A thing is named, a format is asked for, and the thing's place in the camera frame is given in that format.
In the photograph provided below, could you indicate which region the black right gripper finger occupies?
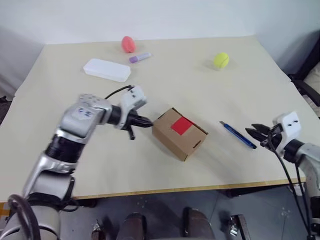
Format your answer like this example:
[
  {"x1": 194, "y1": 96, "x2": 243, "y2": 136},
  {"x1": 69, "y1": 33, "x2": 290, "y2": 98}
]
[
  {"x1": 250, "y1": 123, "x2": 271, "y2": 134},
  {"x1": 245, "y1": 127, "x2": 265, "y2": 143}
]

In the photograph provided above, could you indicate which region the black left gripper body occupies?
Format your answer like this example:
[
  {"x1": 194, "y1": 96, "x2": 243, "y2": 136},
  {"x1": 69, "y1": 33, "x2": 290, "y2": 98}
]
[{"x1": 121, "y1": 107, "x2": 141, "y2": 130}]

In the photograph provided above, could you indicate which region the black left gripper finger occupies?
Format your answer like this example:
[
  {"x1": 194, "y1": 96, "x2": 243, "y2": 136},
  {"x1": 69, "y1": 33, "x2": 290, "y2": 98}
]
[
  {"x1": 136, "y1": 115, "x2": 154, "y2": 129},
  {"x1": 127, "y1": 125, "x2": 137, "y2": 141}
]

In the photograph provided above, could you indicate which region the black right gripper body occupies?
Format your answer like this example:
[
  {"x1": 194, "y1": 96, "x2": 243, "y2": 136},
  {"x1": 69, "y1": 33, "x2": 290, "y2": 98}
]
[{"x1": 260, "y1": 124, "x2": 285, "y2": 151}]

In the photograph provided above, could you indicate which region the cardboard box with red seal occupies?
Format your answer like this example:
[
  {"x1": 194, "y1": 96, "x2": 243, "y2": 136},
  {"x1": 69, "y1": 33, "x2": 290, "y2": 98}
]
[{"x1": 151, "y1": 107, "x2": 210, "y2": 162}]

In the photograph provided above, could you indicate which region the blue pen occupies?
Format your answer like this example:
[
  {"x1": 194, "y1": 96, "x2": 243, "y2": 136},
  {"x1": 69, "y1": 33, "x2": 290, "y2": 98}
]
[{"x1": 219, "y1": 120, "x2": 258, "y2": 150}]

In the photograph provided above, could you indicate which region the white plastic case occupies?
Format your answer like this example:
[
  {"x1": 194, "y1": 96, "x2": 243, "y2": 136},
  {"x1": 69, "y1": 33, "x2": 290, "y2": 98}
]
[{"x1": 83, "y1": 58, "x2": 131, "y2": 83}]

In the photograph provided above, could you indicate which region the black chair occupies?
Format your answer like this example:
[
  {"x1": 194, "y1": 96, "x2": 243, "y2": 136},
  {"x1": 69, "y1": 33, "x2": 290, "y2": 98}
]
[{"x1": 287, "y1": 29, "x2": 320, "y2": 118}]

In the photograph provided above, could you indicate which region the purple glue stick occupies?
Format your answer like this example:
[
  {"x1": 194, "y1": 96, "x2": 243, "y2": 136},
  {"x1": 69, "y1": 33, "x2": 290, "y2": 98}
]
[{"x1": 128, "y1": 52, "x2": 153, "y2": 64}]

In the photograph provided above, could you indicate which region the pink peach toy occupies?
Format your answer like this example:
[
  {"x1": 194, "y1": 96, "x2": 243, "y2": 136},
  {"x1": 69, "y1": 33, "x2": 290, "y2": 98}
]
[{"x1": 121, "y1": 35, "x2": 137, "y2": 54}]

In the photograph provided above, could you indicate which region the yellow tennis ball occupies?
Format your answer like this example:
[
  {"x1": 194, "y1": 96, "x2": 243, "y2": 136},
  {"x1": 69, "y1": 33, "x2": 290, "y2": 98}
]
[{"x1": 213, "y1": 52, "x2": 230, "y2": 69}]

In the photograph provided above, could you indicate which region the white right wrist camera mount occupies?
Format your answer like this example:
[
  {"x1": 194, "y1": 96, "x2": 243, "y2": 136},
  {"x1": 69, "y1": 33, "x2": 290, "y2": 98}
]
[{"x1": 271, "y1": 111, "x2": 302, "y2": 157}]

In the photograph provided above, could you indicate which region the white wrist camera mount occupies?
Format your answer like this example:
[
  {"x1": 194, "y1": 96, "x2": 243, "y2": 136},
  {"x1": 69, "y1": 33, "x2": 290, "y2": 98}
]
[
  {"x1": 118, "y1": 85, "x2": 148, "y2": 127},
  {"x1": 271, "y1": 111, "x2": 302, "y2": 157}
]

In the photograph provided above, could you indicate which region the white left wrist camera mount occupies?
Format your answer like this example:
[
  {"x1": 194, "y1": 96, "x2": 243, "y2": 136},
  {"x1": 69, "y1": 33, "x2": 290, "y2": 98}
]
[{"x1": 118, "y1": 85, "x2": 148, "y2": 127}]

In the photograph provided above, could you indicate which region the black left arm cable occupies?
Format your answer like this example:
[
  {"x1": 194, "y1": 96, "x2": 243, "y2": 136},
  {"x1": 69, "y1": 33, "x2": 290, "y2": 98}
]
[{"x1": 104, "y1": 84, "x2": 135, "y2": 100}]

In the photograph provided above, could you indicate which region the dark thick hose loop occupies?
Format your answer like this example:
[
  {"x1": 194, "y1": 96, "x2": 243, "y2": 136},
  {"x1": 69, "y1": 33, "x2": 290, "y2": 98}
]
[{"x1": 6, "y1": 194, "x2": 41, "y2": 240}]

